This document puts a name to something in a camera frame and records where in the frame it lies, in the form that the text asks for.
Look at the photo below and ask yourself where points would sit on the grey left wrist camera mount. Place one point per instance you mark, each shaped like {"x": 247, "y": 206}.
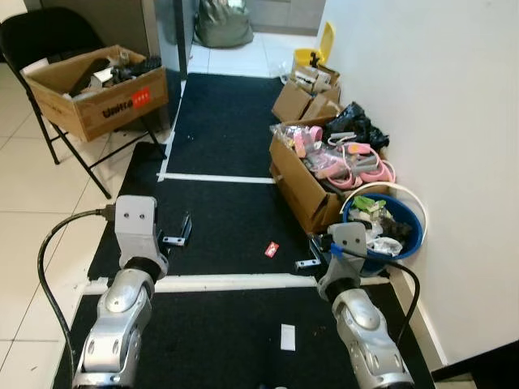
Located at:
{"x": 136, "y": 227}

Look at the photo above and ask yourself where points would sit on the white paper slip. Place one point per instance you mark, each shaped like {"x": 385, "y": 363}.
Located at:
{"x": 288, "y": 337}

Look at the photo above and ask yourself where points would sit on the black flat board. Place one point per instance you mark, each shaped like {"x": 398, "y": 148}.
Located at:
{"x": 87, "y": 74}

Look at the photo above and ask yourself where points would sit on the printed brown cardboard box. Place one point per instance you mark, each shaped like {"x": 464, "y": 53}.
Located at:
{"x": 105, "y": 113}

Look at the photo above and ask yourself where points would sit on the blue plastic bucket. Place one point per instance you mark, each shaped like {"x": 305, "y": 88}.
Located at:
{"x": 405, "y": 243}

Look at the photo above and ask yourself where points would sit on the pink plastic packet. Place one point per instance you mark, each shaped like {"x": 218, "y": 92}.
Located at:
{"x": 298, "y": 142}

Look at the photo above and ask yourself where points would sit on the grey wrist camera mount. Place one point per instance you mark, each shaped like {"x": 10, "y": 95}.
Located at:
{"x": 136, "y": 227}
{"x": 349, "y": 239}

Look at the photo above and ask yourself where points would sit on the green white packet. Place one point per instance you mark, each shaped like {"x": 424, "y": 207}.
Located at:
{"x": 366, "y": 208}

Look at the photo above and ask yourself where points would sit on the crumpled white paper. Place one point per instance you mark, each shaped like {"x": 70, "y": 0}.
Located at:
{"x": 381, "y": 243}

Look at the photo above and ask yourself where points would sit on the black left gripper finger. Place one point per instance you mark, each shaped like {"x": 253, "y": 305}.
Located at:
{"x": 187, "y": 227}

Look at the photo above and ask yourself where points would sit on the long brown cardboard box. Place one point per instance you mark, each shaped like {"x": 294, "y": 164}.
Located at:
{"x": 296, "y": 190}

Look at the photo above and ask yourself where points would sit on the grey bag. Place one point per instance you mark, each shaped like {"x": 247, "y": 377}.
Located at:
{"x": 223, "y": 24}

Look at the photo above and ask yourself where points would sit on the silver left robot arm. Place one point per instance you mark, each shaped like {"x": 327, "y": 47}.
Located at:
{"x": 117, "y": 324}

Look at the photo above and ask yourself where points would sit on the red wrapper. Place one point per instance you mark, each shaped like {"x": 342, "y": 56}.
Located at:
{"x": 272, "y": 250}

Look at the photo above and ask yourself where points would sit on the straight white floor tape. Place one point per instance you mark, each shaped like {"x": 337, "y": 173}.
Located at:
{"x": 227, "y": 281}

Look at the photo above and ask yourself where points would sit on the dark carpet mat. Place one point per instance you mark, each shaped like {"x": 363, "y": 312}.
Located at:
{"x": 235, "y": 219}
{"x": 243, "y": 340}
{"x": 235, "y": 121}

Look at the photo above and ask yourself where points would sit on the black folding chair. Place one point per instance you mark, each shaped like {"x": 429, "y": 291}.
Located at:
{"x": 49, "y": 32}

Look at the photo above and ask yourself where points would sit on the angled white floor tape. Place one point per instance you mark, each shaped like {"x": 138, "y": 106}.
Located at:
{"x": 219, "y": 177}

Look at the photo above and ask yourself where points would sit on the black plastic bag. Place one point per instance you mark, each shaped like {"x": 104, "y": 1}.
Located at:
{"x": 357, "y": 126}

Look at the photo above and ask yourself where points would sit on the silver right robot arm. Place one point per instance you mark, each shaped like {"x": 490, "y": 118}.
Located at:
{"x": 365, "y": 332}

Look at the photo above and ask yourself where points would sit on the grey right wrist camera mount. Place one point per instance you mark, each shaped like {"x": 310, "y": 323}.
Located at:
{"x": 349, "y": 239}

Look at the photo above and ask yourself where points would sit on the black shoe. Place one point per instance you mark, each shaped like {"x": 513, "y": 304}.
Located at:
{"x": 138, "y": 69}

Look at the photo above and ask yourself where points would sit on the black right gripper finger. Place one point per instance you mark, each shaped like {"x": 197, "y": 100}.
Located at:
{"x": 313, "y": 251}

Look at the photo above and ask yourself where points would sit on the yellow plastic bin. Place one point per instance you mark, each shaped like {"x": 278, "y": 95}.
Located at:
{"x": 326, "y": 40}

